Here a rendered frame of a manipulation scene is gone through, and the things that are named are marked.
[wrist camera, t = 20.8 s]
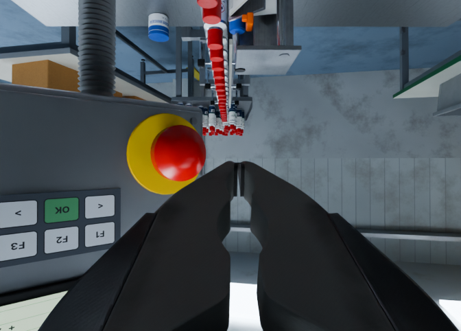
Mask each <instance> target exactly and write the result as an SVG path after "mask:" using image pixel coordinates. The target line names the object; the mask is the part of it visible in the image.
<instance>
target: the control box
mask: <svg viewBox="0 0 461 331"><path fill-rule="evenodd" d="M176 125H183V126H188V127H190V128H192V129H194V130H195V131H196V132H197V133H198V134H199V135H200V136H201V138H202V109H200V108H198V107H196V106H185V105H179V104H169V103H163V102H153V101H147V100H136V99H130V98H120V97H114V96H108V95H98V94H92V93H81V92H75V91H65V90H59V89H48V88H42V87H32V86H26V85H20V84H10V83H4V82H0V195H6V194H31V193H43V192H67V191H80V190H103V189H116V188H121V237H122V236H123V235H124V234H125V233H126V232H127V231H128V230H129V229H130V228H131V227H132V226H133V225H134V224H135V223H136V222H137V221H138V220H139V219H140V218H141V217H142V216H143V215H144V214H145V213H154V212H155V211H156V210H157V209H158V208H159V207H160V206H161V205H162V204H163V203H164V202H165V201H166V200H167V199H169V198H170V197H171V196H172V195H174V194H175V193H176V192H177V191H178V190H180V189H182V188H183V187H185V186H186V185H188V184H190V183H192V182H193V181H195V180H196V179H199V178H200V177H201V176H202V169H201V171H200V172H199V173H198V174H197V175H196V176H195V177H193V178H192V179H189V180H187V181H172V180H169V179H166V178H164V177H163V176H161V175H160V174H159V173H158V172H157V171H156V170H155V168H154V166H153V164H152V160H151V155H150V151H151V146H152V142H153V140H154V138H155V136H157V135H158V133H159V132H161V131H162V130H163V129H165V128H168V127H170V126H176ZM107 250H108V249H106V250H101V251H94V252H90V253H83V254H78V255H70V256H67V257H62V258H54V259H50V260H43V261H38V262H31V263H27V264H19V265H15V266H7V267H3V268H0V294H4V293H10V292H13V291H17V290H23V289H26V288H32V287H36V286H42V285H45V284H51V283H55V282H61V281H65V280H68V279H73V278H77V277H81V276H83V274H85V272H87V271H88V270H89V269H90V268H91V267H92V265H94V263H96V261H98V259H100V258H101V257H102V256H103V254H105V252H107Z"/></svg>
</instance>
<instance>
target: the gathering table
mask: <svg viewBox="0 0 461 331"><path fill-rule="evenodd" d="M240 80H244V75H240ZM211 101H212V97H192V41H188V97H182V38H181V27H176V97H172V100H171V104H177V102H182V103H184V104H183V105H185V104H192V106H196V107H198V106H203V107H208V109H209V105H211ZM213 101H215V102H218V101H217V97H213ZM235 101H236V97H233V101H231V102H235ZM237 101H239V105H237V108H238V109H242V110H243V111H244V121H247V119H248V116H249V114H250V112H251V110H252V97H248V86H241V90H240V97H237ZM215 107H216V110H219V106H218V104H215Z"/></svg>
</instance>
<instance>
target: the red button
mask: <svg viewBox="0 0 461 331"><path fill-rule="evenodd" d="M150 155H151V160H152V164H153V166H154V168H155V170H156V171H157V172H158V173H159V174H160V175H161V176H163V177H164V178H166V179H169V180H172V181H187V180H189V179H192V178H193V177H195V176H196V175H197V174H198V173H199V172H200V171H201V169H202V167H203V166H204V162H205V159H206V148H205V145H204V142H203V140H202V138H201V136H200V135H199V134H198V133H197V132H196V131H195V130H194V129H192V128H190V127H188V126H183V125H176V126H170V127H168V128H165V129H163V130H162V131H161V132H159V133H158V135H157V136H155V138H154V140H153V142H152V146H151V151H150Z"/></svg>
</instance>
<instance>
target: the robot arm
mask: <svg viewBox="0 0 461 331"><path fill-rule="evenodd" d="M237 173H238V179H239V191H240V196H243V197H244V198H245V200H246V201H247V202H248V203H249V205H250V206H251V216H250V230H251V232H252V233H253V234H254V236H255V237H256V238H257V240H258V241H259V242H260V244H261V246H262V248H263V249H262V250H261V252H260V254H259V268H258V276H257V304H258V309H259V320H260V324H261V328H262V330H263V331H459V329H457V327H456V326H455V325H454V323H453V322H452V321H451V320H450V318H448V316H447V315H446V314H445V313H444V312H443V310H442V309H441V308H440V307H439V306H438V304H437V303H436V302H435V301H434V300H433V299H432V298H431V297H430V296H429V295H428V294H427V293H426V292H425V291H424V290H423V289H422V288H421V287H420V286H419V285H418V284H417V283H416V282H415V281H414V280H413V279H412V278H411V277H410V276H409V275H407V274H406V273H405V272H404V271H403V270H402V269H400V268H399V267H398V266H397V265H396V264H395V263H394V262H393V261H392V260H391V259H389V258H388V257H387V256H386V255H385V254H384V253H382V252H381V251H380V250H379V249H378V248H377V247H376V246H375V245H374V244H373V243H371V242H370V241H369V240H368V239H367V238H365V237H364V236H363V235H362V234H361V233H360V232H358V230H356V228H354V227H353V226H352V225H351V224H350V223H349V222H347V221H346V220H345V219H344V218H343V217H341V215H339V214H338V213H332V214H329V213H328V212H327V211H326V210H325V209H324V208H323V207H321V206H320V205H319V204H318V203H317V202H315V200H314V199H312V198H311V197H310V196H308V195H307V194H306V193H304V192H303V191H301V190H300V189H298V188H297V187H295V186H294V185H292V184H291V183H288V182H287V181H285V180H283V179H282V178H280V177H278V176H276V175H275V174H272V173H271V172H269V171H267V170H266V169H264V168H262V167H260V166H259V165H257V164H255V163H253V162H249V161H242V162H241V163H235V162H233V161H227V162H225V163H223V164H222V165H220V166H218V167H216V168H215V169H213V170H212V171H210V172H208V173H206V174H205V175H203V176H201V177H200V178H199V179H196V180H195V181H193V182H192V183H190V184H188V185H186V186H185V187H183V188H182V189H180V190H178V191H177V192H176V193H175V194H174V195H172V196H171V197H170V198H169V199H167V200H166V201H165V202H164V203H163V204H162V205H161V206H160V207H159V208H158V209H157V210H156V211H155V212H154V213H145V214H144V215H143V216H142V217H141V218H140V219H139V220H138V221H137V222H136V223H135V224H134V225H133V226H132V227H131V228H130V229H129V230H128V231H127V232H126V233H125V234H124V235H123V236H122V237H121V238H120V239H119V240H118V241H117V242H116V243H114V245H113V246H111V248H109V250H107V252H105V254H103V256H102V257H101V258H100V259H98V261H96V263H94V265H92V267H91V268H90V269H89V270H88V271H87V272H85V274H83V276H81V278H80V279H79V280H78V281H77V282H76V283H75V284H74V285H72V287H71V288H70V289H69V290H68V291H67V293H66V294H65V295H64V296H63V297H62V299H61V300H60V301H59V302H58V303H57V304H56V306H55V307H54V309H53V310H52V311H51V312H50V313H49V315H48V316H47V318H46V320H44V322H43V324H42V325H41V327H39V329H38V331H227V329H228V327H229V317H230V297H231V257H230V254H229V252H228V251H227V250H226V248H225V247H224V245H223V244H222V242H223V240H224V239H225V237H226V236H227V235H228V233H229V232H230V230H231V201H232V200H233V197H234V196H237Z"/></svg>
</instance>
